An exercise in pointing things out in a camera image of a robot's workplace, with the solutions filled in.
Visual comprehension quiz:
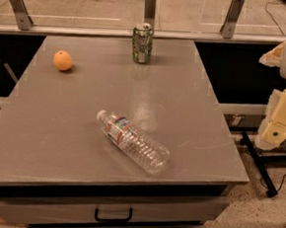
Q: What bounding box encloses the right metal railing bracket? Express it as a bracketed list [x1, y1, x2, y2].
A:
[220, 0, 246, 38]

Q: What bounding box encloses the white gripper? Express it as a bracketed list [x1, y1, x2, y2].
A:
[254, 41, 286, 151]

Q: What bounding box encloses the green soda can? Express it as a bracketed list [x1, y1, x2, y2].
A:
[132, 22, 153, 64]

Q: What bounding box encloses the black floor cable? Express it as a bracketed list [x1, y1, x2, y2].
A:
[258, 170, 286, 194]

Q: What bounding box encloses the orange fruit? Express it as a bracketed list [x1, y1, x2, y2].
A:
[53, 50, 73, 71]

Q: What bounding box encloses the metal railing bracket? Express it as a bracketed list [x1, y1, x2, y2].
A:
[144, 0, 157, 26]
[9, 0, 34, 31]
[220, 0, 246, 38]

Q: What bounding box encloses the middle metal railing bracket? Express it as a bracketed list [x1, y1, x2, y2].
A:
[144, 0, 157, 26]

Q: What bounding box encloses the clear plastic water bottle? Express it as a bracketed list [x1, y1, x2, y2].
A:
[97, 110, 171, 175]

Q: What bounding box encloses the black floor stand bar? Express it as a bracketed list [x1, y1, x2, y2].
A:
[240, 132, 278, 198]

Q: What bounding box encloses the black upper drawer handle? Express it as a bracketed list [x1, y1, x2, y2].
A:
[94, 207, 133, 223]

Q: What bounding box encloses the left metal railing bracket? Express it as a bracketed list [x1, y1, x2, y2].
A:
[9, 0, 34, 31]

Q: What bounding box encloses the upper grey drawer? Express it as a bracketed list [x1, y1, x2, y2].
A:
[0, 195, 229, 225]

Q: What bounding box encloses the horizontal metal rail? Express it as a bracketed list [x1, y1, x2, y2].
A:
[0, 13, 286, 58]

